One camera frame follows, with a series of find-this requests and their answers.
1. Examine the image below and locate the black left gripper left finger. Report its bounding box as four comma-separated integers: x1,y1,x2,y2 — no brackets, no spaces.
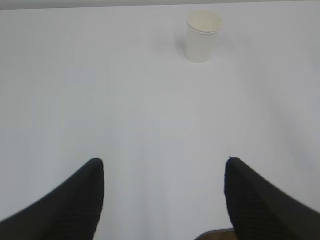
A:
0,158,105,240

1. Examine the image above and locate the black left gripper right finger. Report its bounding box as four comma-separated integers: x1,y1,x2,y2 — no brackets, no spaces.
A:
224,157,320,240

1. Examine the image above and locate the white paper cup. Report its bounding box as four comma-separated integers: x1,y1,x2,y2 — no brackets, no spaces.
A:
186,10,222,63

